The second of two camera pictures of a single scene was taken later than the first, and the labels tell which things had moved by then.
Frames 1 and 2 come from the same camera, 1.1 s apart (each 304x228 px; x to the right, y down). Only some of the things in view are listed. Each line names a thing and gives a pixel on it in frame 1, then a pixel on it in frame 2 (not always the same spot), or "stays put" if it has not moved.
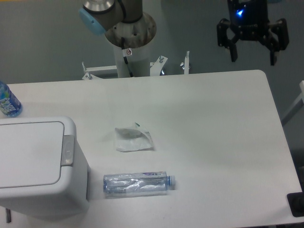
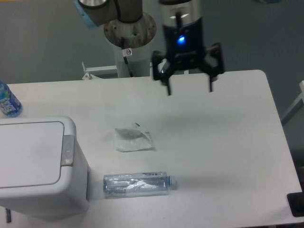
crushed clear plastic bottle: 143,184 stays put
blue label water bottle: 10,104 stays put
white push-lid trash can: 43,172 stays put
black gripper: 249,19 to 185,49
